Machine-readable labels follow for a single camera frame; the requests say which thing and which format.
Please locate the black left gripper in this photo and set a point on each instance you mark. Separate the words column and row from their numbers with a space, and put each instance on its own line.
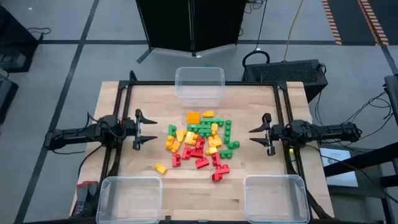
column 129, row 130

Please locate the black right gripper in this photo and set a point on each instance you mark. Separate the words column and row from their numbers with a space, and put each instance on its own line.
column 276, row 134

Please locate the yellow wedge toy block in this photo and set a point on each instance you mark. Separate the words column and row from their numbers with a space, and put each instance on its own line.
column 180, row 135

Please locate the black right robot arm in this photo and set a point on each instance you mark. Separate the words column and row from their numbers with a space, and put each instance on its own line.
column 326, row 132

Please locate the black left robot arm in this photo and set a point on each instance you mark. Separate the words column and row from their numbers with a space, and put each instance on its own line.
column 77, row 133

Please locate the black computer case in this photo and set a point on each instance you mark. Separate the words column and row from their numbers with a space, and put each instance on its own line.
column 286, row 74

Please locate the clear plastic bin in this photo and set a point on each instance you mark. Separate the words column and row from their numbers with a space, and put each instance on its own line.
column 199, row 77
column 124, row 199
column 276, row 199

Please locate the red grey tool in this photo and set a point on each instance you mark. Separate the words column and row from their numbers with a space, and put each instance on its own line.
column 84, row 193

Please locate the white screen tablet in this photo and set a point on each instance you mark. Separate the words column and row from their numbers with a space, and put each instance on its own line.
column 345, row 180

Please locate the black metal stand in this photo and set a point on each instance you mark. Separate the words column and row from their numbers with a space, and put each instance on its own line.
column 357, row 161

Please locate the black folding screen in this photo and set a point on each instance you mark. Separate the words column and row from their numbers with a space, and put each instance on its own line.
column 174, row 25

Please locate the black equipment case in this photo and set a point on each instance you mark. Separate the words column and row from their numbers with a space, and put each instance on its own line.
column 6, row 96

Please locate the black orange-striped floor mat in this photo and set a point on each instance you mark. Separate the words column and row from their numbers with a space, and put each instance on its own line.
column 348, row 18

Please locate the black equipment cabinet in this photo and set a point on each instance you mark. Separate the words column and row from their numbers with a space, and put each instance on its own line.
column 12, row 31

